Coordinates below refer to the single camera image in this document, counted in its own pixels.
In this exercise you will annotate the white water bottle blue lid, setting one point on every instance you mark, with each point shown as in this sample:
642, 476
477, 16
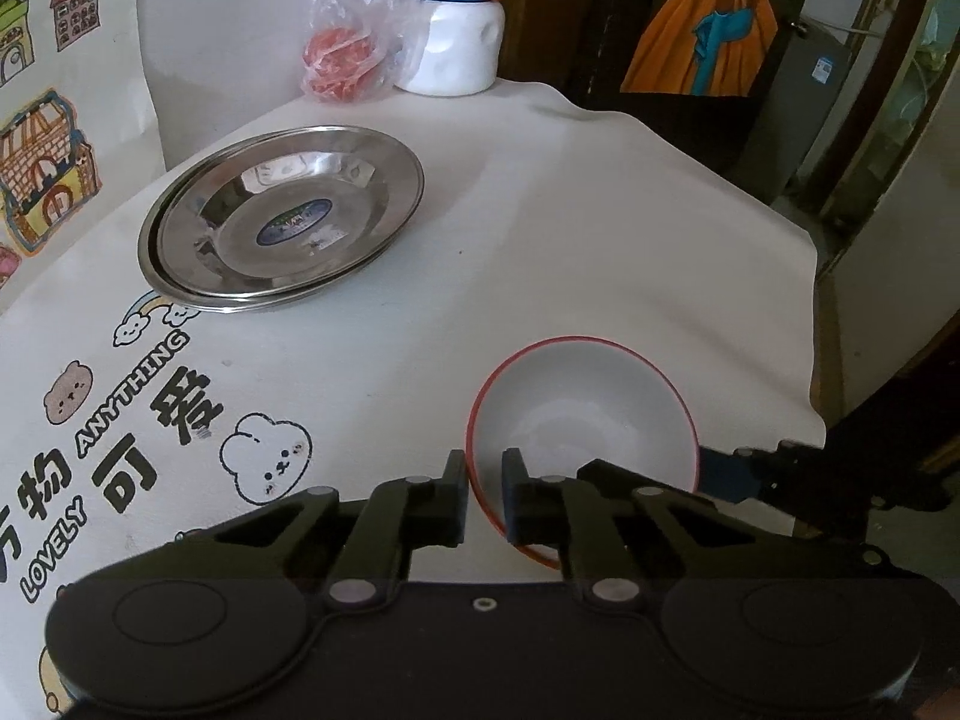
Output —
457, 45

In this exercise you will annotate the grey metal cabinet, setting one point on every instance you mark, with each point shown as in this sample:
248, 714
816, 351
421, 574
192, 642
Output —
802, 105

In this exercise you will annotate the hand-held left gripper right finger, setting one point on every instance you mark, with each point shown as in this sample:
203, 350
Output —
514, 499

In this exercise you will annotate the house drawings wall poster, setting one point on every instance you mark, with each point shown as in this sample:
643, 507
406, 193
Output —
45, 90

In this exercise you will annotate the steel plate with sticker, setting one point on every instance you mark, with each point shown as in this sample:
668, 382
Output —
247, 240

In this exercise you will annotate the brown wooden door frame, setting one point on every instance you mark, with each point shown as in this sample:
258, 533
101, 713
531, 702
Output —
536, 7

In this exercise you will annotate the white bowl red rim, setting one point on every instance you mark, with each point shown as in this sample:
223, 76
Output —
585, 405

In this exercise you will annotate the red food pack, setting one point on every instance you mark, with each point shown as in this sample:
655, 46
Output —
341, 64

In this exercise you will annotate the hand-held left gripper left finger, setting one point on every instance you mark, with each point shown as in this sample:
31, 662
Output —
455, 502

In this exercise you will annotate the orange dress painting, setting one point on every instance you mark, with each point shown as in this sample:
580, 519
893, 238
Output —
697, 0

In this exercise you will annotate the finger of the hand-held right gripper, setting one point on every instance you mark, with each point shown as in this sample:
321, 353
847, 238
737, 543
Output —
840, 551
727, 474

